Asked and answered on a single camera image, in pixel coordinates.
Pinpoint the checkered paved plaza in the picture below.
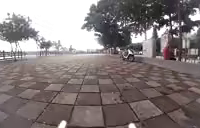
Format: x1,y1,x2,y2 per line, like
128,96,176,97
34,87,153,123
0,54,200,128

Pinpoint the white scooter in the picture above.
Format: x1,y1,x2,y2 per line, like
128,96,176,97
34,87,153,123
120,48,136,63

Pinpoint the row of large dark trees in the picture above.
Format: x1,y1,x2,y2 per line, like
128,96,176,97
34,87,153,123
81,0,200,61

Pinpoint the red object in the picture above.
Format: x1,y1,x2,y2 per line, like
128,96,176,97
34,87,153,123
162,44,176,61

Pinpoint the robot's own part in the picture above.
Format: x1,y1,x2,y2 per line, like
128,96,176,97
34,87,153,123
127,122,138,128
56,119,68,128

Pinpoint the row of small trees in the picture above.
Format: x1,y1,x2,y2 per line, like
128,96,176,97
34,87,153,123
0,12,76,62

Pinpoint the wooden railing fence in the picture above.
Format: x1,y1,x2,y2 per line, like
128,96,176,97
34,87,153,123
0,49,28,64

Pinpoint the white wall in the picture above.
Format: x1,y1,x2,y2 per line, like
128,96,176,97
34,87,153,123
141,37,158,59

